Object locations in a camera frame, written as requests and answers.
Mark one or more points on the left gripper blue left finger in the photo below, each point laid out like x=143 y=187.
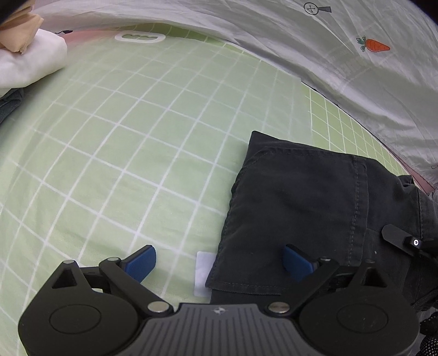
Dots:
x=141 y=263

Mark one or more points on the beige folded garment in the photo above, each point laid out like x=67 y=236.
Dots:
x=19 y=29

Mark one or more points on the white carrot print sheet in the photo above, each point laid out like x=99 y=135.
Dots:
x=377 y=60

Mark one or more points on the blue folded jeans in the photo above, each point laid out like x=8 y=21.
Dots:
x=9 y=102

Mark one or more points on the black trousers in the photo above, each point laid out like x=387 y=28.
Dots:
x=326 y=204

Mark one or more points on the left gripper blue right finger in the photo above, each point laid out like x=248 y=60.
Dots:
x=298 y=264

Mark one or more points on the white folded garment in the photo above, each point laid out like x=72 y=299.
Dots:
x=47 y=54

